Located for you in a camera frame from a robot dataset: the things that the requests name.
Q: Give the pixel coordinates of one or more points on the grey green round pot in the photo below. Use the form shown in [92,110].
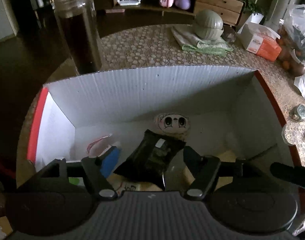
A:
[208,25]

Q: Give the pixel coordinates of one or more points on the black foil snack packet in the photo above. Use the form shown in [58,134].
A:
[150,160]

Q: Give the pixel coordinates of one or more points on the light blue case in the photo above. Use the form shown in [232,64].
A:
[298,113]

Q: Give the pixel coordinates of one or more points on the dark glass jar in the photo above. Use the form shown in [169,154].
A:
[78,28]

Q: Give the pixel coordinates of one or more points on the yellow round plush toy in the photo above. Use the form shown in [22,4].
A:
[120,184]

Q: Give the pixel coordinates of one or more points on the purple gourd toy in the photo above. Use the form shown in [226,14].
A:
[183,4]

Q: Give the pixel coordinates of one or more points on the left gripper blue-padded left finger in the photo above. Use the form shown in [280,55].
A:
[105,163]

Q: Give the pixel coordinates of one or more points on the lace tablecloth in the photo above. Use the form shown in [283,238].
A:
[154,45]

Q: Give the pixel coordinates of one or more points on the pink small packet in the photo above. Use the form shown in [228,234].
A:
[100,146]

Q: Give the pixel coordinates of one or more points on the large clear plastic bag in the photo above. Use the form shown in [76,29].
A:
[292,40]

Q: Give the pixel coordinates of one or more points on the bagged sliced bread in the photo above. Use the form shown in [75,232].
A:
[234,171]

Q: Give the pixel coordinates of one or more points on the red cardboard box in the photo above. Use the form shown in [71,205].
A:
[215,109]

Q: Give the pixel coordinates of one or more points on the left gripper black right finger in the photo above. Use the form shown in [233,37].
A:
[204,169]

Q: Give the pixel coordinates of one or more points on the orange tissue box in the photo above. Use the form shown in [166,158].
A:
[260,40]

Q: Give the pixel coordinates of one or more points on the green folded cloth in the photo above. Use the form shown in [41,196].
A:
[189,41]

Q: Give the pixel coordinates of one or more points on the white paper bag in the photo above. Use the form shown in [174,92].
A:
[299,83]

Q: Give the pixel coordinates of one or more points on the white plastic bag with items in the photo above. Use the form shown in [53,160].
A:
[76,174]

